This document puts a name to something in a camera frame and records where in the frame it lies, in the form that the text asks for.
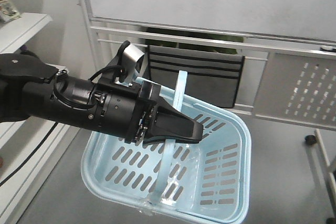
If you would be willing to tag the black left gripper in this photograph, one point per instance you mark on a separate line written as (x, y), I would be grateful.
(121, 109)

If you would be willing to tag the light blue plastic basket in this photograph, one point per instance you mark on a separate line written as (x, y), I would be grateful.
(207, 182)

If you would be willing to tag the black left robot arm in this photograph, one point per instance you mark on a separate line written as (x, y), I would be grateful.
(73, 101)

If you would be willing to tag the white metal shelf unit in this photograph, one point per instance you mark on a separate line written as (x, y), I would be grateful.
(30, 147)

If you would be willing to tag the white whiteboard stand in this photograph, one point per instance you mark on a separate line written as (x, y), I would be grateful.
(270, 62)

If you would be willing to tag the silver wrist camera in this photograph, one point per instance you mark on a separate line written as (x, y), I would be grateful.
(125, 66)

